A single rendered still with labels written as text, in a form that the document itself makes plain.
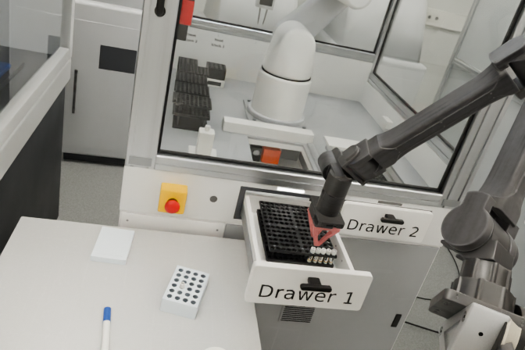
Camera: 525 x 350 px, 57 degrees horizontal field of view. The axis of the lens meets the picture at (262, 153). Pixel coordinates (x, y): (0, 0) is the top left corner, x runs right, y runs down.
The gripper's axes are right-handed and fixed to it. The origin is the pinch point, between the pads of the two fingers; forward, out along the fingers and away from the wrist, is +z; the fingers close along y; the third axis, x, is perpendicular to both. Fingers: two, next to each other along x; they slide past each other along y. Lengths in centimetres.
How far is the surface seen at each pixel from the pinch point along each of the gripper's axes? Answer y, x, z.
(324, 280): -11.1, -0.4, 2.9
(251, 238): 4.1, 14.6, 5.6
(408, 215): 20.0, -36.3, 3.4
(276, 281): -10.9, 10.8, 4.9
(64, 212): 126, 79, 104
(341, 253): 1.6, -9.3, 5.3
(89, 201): 139, 68, 105
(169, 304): -10.3, 33.4, 15.3
